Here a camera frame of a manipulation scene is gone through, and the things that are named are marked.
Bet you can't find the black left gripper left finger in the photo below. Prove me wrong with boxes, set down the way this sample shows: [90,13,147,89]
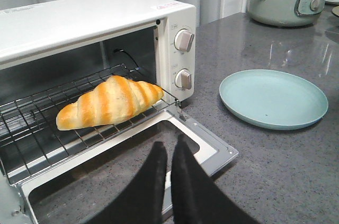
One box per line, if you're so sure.
[84,141,167,223]

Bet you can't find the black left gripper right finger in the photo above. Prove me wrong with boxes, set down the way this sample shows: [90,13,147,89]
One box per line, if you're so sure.
[171,139,258,223]

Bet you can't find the glass oven door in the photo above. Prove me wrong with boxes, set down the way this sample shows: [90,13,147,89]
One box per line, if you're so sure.
[17,110,238,223]

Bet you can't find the striped golden bread roll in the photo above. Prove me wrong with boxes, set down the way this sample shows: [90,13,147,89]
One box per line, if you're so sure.
[56,75,164,131]

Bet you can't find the lower oven knob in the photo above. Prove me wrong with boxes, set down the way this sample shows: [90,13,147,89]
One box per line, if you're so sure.
[175,69,192,89]

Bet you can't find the oven knob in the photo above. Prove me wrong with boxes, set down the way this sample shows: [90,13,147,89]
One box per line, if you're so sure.
[174,29,195,52]
[175,69,192,89]

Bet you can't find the upper oven knob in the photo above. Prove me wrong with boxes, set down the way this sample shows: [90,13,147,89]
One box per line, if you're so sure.
[174,29,195,52]

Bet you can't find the white toaster oven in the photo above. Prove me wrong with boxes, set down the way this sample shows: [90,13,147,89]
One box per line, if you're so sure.
[1,0,196,223]

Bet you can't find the light green round plate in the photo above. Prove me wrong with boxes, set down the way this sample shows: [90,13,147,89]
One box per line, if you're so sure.
[219,69,328,130]

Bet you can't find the wire oven rack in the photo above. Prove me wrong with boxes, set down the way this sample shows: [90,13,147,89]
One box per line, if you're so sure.
[1,64,179,185]

